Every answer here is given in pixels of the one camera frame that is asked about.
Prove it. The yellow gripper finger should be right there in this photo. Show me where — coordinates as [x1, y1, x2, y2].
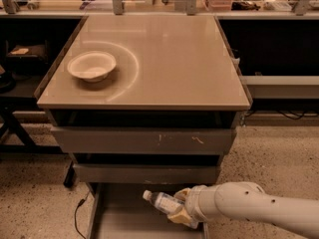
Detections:
[167, 206, 192, 226]
[173, 188, 190, 201]

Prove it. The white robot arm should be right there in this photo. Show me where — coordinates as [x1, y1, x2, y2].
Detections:
[167, 181, 319, 239]

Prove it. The long background workbench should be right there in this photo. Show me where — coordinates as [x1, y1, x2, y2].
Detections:
[0, 0, 318, 19]

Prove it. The grey open bottom drawer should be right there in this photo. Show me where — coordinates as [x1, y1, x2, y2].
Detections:
[87, 183, 209, 239]

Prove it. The dark box on shelf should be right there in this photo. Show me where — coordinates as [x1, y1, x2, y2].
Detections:
[6, 44, 48, 72]

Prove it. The white paper bowl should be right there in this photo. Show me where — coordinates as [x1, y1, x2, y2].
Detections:
[67, 51, 117, 83]

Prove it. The grey drawer cabinet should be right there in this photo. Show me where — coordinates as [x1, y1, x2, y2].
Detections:
[37, 15, 251, 168]

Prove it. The clear plastic water bottle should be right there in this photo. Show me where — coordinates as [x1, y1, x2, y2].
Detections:
[143, 190, 183, 214]

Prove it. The grey middle drawer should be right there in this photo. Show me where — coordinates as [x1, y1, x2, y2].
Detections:
[73, 164, 220, 184]

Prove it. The black side table frame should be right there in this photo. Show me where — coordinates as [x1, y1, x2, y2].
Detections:
[0, 97, 77, 188]

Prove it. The black floor cable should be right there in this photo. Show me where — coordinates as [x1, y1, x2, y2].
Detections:
[73, 190, 92, 239]

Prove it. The grey top drawer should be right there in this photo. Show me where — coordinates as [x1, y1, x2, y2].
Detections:
[51, 126, 236, 155]

